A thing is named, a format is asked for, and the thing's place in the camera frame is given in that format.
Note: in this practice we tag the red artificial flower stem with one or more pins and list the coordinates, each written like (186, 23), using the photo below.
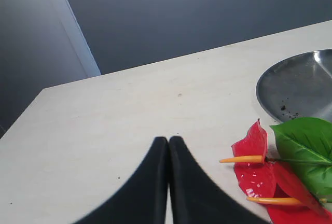
(294, 186)

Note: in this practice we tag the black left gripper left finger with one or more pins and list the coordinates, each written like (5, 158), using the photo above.
(143, 198)

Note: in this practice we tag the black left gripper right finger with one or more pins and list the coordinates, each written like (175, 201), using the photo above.
(195, 198)

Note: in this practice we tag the round steel plate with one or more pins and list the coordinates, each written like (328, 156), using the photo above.
(299, 86)

